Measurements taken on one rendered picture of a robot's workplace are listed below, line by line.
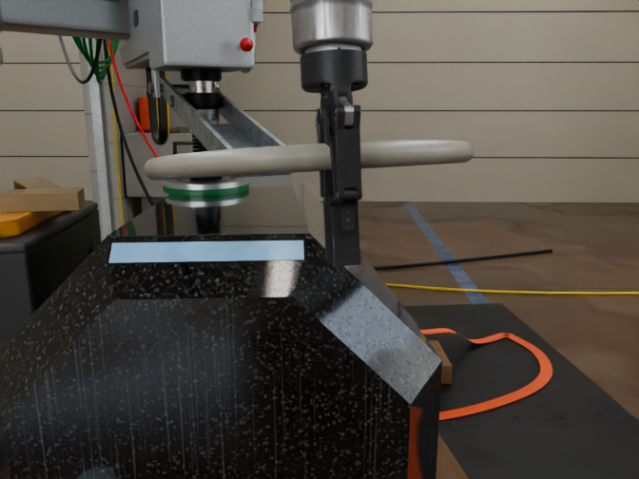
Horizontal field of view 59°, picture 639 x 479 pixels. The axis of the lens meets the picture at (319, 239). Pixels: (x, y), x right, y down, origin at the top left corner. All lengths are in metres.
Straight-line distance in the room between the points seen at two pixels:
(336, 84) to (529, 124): 6.05
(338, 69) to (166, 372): 0.59
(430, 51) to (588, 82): 1.71
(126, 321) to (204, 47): 0.70
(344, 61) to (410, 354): 0.59
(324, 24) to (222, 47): 0.80
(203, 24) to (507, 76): 5.37
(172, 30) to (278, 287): 0.70
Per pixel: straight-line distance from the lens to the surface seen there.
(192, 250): 0.97
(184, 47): 1.39
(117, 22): 2.00
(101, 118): 3.93
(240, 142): 1.28
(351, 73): 0.63
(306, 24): 0.64
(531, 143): 6.66
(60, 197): 1.71
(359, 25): 0.64
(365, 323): 0.99
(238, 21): 1.43
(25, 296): 1.58
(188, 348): 0.96
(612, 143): 6.99
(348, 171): 0.60
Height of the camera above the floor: 1.07
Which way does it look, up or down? 14 degrees down
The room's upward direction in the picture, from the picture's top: straight up
